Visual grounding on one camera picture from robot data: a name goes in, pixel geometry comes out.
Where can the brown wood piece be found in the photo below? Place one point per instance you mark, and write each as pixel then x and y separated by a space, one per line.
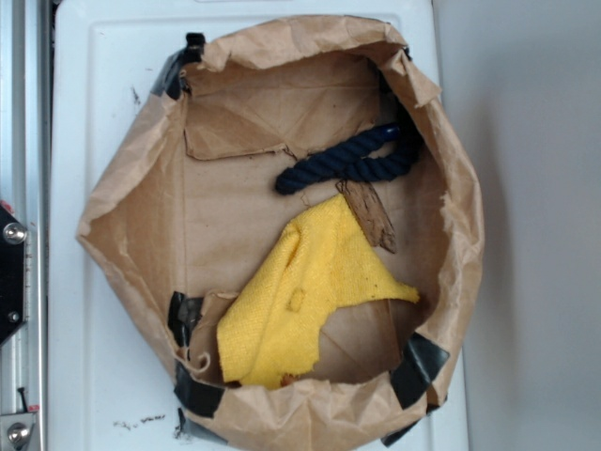
pixel 370 213

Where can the yellow cloth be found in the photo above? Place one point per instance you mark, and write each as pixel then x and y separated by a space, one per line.
pixel 321 262

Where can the brown paper bag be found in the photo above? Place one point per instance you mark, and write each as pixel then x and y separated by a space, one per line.
pixel 238 137

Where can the white plastic tray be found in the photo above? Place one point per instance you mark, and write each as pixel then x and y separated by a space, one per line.
pixel 108 390

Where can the black mounting bracket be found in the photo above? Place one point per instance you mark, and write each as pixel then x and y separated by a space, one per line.
pixel 12 273

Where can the aluminium frame rail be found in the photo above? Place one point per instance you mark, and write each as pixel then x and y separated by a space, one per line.
pixel 25 102

